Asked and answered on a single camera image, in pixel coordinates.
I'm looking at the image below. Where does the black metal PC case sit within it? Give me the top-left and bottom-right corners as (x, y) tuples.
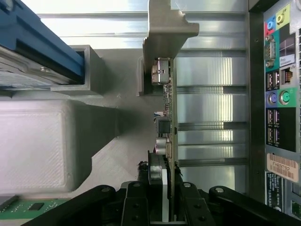
(246, 0), (301, 218)

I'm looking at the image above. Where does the green RAM stick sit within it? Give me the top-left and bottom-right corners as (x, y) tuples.
(0, 199), (72, 223)

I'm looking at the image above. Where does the grey printed parts rack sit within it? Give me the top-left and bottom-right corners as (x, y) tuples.
(0, 44), (153, 201)

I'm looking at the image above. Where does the hard disk with blue rails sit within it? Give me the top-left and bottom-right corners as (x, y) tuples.
(0, 0), (85, 91)

